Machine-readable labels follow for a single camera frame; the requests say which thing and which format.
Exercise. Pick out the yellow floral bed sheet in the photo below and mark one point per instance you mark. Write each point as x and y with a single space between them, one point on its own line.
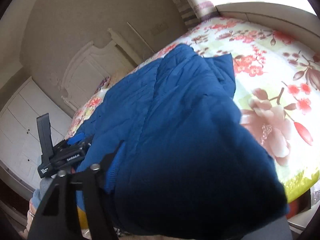
82 216

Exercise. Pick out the window sill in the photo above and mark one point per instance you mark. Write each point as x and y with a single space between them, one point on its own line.
270 15

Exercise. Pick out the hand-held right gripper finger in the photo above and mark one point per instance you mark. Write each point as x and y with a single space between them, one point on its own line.
75 195

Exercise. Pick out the wall outlet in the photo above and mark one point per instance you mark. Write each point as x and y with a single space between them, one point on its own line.
159 28

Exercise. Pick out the person's left hand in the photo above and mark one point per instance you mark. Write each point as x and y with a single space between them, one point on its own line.
30 220

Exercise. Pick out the blue quilted jacket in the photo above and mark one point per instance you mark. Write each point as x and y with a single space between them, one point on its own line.
175 130

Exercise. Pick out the white wooden headboard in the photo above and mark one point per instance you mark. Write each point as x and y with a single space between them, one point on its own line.
87 75

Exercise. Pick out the person's left forearm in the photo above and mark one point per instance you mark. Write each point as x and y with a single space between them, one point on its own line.
43 187

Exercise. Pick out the white wardrobe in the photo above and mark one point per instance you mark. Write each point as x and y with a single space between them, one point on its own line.
22 130

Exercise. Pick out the printed curtain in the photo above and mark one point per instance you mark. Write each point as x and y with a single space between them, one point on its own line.
192 2

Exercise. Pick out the cream pillow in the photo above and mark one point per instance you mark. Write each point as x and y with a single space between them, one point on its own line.
118 77

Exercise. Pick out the purple patterned pillow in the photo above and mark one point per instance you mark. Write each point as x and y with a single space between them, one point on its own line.
104 83

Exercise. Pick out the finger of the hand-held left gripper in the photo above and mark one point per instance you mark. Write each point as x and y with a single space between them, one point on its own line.
75 139

